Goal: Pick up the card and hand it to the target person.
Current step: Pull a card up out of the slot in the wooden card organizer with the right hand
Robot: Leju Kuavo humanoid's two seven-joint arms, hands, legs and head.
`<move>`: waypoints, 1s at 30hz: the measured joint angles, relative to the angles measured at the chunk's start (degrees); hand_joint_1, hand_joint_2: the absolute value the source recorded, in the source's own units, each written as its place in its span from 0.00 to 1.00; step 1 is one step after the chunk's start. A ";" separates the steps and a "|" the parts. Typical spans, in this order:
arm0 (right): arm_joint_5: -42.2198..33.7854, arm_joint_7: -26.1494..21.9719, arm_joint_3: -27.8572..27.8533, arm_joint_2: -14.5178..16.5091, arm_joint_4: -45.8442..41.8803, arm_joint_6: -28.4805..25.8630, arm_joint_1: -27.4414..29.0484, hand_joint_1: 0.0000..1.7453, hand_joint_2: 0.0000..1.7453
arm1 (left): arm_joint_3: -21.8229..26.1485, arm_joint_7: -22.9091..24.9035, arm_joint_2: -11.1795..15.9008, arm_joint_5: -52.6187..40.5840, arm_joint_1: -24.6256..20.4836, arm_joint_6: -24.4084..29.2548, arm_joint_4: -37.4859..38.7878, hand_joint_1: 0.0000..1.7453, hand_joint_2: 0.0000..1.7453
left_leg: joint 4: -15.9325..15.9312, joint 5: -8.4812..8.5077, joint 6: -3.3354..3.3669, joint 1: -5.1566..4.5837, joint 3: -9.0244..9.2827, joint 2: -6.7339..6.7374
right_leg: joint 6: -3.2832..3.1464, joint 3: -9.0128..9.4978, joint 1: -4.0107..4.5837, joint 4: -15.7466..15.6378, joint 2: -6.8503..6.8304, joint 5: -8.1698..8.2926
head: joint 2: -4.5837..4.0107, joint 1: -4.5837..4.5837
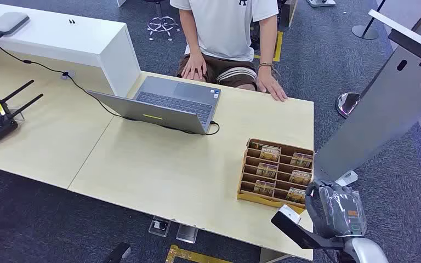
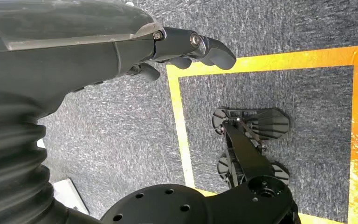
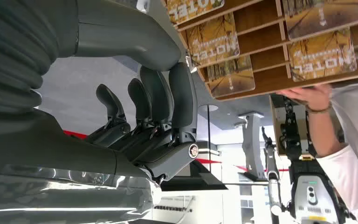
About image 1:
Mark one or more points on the printed hotel card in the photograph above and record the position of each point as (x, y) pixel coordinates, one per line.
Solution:
(300, 177)
(255, 146)
(296, 195)
(269, 153)
(266, 170)
(301, 160)
(264, 188)

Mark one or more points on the person's left hand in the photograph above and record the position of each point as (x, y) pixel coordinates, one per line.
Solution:
(269, 84)

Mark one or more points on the yellow floor tape square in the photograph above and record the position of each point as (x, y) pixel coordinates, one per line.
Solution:
(181, 256)

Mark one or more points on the clear acrylic controller stand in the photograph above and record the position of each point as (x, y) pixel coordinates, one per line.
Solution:
(18, 116)

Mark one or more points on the wooden card holder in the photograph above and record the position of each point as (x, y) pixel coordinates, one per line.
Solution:
(248, 196)

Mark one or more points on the chrome stool base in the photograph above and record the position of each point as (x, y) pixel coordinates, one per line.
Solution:
(162, 24)

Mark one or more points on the clear acrylic block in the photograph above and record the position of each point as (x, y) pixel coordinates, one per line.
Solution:
(187, 234)
(159, 226)

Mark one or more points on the grey flat power box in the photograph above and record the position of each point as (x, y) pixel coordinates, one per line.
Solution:
(9, 22)

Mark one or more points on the chrome stanchion base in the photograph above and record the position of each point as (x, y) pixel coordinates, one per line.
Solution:
(346, 104)

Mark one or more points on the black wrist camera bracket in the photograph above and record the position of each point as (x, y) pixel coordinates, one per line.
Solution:
(297, 233)

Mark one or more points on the grey stanchion with pole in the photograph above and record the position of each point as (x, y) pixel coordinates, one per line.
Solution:
(365, 32)

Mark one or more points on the yellow floor tape corner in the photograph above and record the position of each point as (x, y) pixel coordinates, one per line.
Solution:
(278, 45)

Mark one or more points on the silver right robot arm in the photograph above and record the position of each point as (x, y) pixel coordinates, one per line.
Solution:
(365, 252)

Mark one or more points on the grey laptop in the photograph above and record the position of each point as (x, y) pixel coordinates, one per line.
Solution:
(177, 90)

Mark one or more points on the white raised counter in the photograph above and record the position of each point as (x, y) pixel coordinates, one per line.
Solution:
(69, 40)

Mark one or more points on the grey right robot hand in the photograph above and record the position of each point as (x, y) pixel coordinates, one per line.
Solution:
(339, 214)

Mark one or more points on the person's right forearm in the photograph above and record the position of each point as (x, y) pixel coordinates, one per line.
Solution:
(192, 41)

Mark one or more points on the grey security gate panel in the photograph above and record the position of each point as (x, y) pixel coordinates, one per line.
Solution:
(377, 109)

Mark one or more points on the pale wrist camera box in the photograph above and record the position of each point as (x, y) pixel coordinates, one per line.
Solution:
(289, 214)

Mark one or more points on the person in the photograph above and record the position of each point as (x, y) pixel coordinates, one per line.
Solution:
(225, 29)

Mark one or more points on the person's right hand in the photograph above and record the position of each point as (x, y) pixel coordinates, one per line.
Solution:
(194, 68)

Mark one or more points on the white gate foot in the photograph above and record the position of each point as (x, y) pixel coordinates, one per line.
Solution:
(347, 178)

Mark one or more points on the white machine base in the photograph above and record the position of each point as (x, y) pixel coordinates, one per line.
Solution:
(321, 2)

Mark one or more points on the person's left forearm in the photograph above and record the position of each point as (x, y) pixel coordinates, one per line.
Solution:
(268, 49)

